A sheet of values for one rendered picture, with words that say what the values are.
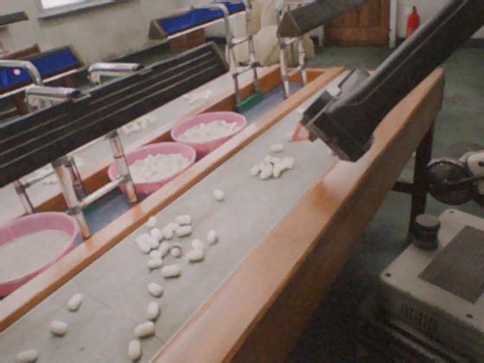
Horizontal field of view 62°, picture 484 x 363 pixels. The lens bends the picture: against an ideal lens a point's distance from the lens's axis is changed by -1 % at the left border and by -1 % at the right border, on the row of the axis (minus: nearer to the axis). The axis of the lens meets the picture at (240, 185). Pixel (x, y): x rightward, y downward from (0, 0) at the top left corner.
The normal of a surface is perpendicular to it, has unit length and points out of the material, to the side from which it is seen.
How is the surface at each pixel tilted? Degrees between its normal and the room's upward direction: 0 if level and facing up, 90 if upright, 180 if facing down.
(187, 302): 0
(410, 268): 0
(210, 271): 0
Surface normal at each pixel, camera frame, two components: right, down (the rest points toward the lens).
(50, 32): 0.78, 0.22
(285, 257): -0.14, -0.86
